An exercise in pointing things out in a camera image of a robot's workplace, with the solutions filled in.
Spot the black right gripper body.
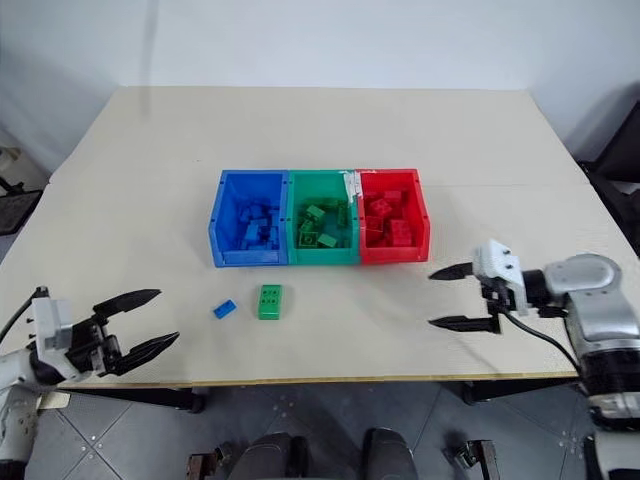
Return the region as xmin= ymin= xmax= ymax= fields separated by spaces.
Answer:
xmin=479 ymin=277 xmax=518 ymax=317

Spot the dark rounded shape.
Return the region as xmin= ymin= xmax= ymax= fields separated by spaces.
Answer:
xmin=361 ymin=427 xmax=420 ymax=480
xmin=233 ymin=431 xmax=310 ymax=480

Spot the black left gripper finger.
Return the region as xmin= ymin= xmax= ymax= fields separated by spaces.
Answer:
xmin=117 ymin=330 xmax=181 ymax=376
xmin=92 ymin=288 xmax=163 ymax=326

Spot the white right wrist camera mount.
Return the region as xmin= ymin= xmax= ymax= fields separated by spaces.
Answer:
xmin=472 ymin=238 xmax=532 ymax=317

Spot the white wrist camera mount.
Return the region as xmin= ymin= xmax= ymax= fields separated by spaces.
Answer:
xmin=472 ymin=238 xmax=532 ymax=317
xmin=28 ymin=297 xmax=77 ymax=381

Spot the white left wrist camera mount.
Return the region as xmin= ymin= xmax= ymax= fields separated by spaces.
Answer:
xmin=28 ymin=297 xmax=77 ymax=381

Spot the black chair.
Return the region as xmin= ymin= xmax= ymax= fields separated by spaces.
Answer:
xmin=578 ymin=98 xmax=640 ymax=244

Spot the red plastic bin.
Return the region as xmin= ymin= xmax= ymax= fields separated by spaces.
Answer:
xmin=353 ymin=168 xmax=432 ymax=265

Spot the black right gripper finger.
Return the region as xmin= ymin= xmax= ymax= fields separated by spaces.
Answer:
xmin=427 ymin=260 xmax=476 ymax=283
xmin=427 ymin=311 xmax=502 ymax=335

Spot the tan paper tag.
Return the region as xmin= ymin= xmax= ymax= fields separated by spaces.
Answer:
xmin=38 ymin=391 xmax=72 ymax=412

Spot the brown metal bracket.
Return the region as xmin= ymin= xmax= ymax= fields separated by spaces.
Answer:
xmin=443 ymin=439 xmax=497 ymax=480
xmin=188 ymin=441 xmax=237 ymax=480

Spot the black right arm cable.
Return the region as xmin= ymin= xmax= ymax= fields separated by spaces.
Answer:
xmin=503 ymin=312 xmax=584 ymax=377

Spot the black mesh stand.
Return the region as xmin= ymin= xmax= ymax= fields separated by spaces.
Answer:
xmin=0 ymin=177 xmax=45 ymax=237

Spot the green plastic bin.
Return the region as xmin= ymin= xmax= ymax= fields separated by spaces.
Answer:
xmin=284 ymin=169 xmax=362 ymax=266

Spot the blue plastic bin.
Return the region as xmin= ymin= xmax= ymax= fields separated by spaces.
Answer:
xmin=208 ymin=169 xmax=292 ymax=268

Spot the black table leg frame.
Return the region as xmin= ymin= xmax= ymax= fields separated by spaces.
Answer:
xmin=62 ymin=385 xmax=207 ymax=415
xmin=461 ymin=375 xmax=582 ymax=407

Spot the white tape strip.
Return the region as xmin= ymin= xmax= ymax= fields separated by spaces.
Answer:
xmin=341 ymin=169 xmax=364 ymax=205

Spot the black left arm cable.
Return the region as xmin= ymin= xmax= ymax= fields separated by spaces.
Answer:
xmin=0 ymin=285 xmax=50 ymax=342

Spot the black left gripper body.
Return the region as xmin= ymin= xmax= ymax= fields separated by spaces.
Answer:
xmin=64 ymin=314 xmax=126 ymax=379

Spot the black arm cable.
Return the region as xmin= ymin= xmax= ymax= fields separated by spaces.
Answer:
xmin=503 ymin=312 xmax=584 ymax=377
xmin=0 ymin=285 xmax=50 ymax=342

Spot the large green building block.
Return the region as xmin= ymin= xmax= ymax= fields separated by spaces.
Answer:
xmin=256 ymin=284 xmax=283 ymax=322

